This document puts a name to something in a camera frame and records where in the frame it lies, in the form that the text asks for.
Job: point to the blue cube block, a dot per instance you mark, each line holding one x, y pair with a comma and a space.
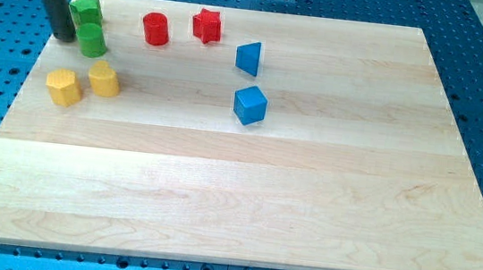
250, 105

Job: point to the light wooden board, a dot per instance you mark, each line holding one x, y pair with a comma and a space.
357, 165

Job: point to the green star block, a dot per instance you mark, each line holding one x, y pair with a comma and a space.
86, 11

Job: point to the yellow hexagon block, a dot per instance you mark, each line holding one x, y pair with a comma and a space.
64, 87

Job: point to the green cylinder block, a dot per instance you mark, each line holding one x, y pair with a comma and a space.
91, 40

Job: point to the red star block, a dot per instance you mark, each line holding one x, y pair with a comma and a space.
207, 26

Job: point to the blue triangle block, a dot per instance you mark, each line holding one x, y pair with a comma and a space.
248, 57

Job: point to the red cylinder block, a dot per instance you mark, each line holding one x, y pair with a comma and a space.
155, 29

